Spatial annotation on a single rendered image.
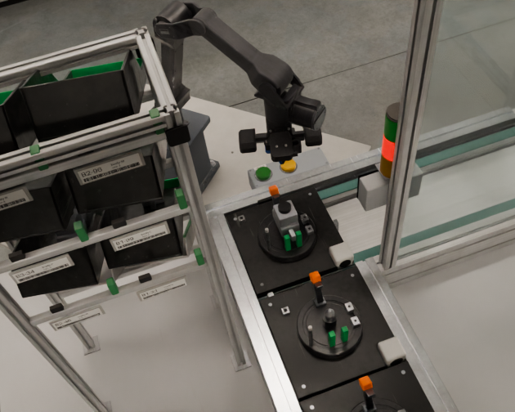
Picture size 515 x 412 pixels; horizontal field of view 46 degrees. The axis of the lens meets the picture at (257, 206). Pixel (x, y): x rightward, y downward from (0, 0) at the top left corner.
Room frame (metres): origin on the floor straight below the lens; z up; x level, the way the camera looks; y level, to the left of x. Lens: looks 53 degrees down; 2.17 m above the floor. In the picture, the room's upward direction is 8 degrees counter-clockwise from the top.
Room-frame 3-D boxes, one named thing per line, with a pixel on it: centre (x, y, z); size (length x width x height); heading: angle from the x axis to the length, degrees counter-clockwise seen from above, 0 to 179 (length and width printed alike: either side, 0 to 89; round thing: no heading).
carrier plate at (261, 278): (0.81, -0.06, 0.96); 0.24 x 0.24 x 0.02; 12
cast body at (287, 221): (0.80, -0.06, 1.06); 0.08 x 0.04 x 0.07; 12
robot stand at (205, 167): (1.14, 0.19, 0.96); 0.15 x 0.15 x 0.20; 58
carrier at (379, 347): (0.56, -0.12, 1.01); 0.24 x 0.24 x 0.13; 12
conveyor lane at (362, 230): (0.85, -0.36, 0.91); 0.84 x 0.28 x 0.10; 102
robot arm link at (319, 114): (0.92, -0.11, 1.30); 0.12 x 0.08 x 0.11; 53
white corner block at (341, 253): (0.73, -0.18, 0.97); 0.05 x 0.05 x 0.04; 12
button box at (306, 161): (1.04, -0.10, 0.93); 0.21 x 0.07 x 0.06; 102
